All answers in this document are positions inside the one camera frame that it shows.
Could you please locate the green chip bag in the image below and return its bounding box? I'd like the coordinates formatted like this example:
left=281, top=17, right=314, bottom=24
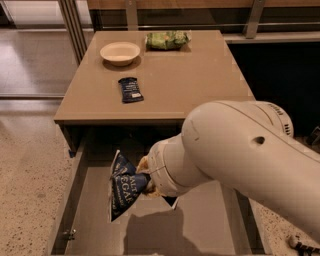
left=145, top=31, right=191, bottom=50

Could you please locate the open grey top drawer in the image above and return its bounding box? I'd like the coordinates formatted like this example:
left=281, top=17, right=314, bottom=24
left=45, top=135, right=272, bottom=256

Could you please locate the blue kettle chip bag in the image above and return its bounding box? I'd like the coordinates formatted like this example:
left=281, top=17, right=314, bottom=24
left=108, top=150, right=151, bottom=222

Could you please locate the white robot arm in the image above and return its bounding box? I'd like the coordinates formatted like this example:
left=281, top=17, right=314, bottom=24
left=138, top=101, right=320, bottom=242

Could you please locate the tan cabinet counter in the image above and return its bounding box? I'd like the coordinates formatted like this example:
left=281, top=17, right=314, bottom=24
left=53, top=30, right=266, bottom=157

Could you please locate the white bowl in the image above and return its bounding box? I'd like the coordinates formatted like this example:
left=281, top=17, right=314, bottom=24
left=100, top=42, right=140, bottom=67

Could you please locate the dark object at right edge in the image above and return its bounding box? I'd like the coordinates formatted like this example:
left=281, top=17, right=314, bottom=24
left=306, top=126, right=320, bottom=145

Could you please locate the metal railing frame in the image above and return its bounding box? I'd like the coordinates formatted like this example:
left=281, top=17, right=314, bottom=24
left=56, top=0, right=320, bottom=60

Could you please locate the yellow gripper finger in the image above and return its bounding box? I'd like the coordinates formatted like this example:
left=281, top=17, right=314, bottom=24
left=142, top=183, right=162, bottom=198
left=136, top=156, right=149, bottom=174

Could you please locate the robot base part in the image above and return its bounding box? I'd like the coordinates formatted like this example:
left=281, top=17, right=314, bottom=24
left=288, top=236, right=320, bottom=256

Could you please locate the small dark blue snack pack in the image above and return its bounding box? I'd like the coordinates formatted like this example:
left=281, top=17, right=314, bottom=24
left=118, top=77, right=144, bottom=103

